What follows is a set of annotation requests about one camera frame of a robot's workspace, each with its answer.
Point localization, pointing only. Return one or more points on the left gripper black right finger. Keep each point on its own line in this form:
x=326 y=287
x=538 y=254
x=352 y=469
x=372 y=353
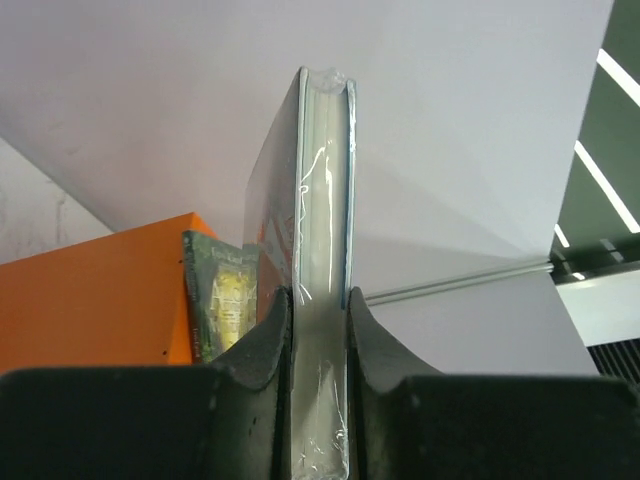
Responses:
x=412 y=421

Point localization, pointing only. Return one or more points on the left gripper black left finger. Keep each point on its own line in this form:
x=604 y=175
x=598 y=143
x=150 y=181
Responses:
x=228 y=419

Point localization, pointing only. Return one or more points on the Alice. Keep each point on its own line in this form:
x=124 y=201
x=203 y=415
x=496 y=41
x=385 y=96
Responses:
x=221 y=284

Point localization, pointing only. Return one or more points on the teal ocean cover book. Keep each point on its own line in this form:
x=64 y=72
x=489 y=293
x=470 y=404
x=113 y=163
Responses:
x=299 y=213

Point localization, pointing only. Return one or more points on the orange wooden shelf box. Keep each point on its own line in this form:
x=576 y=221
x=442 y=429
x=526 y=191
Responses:
x=116 y=300

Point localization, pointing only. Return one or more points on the right aluminium frame post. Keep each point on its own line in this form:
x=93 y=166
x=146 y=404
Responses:
x=459 y=282

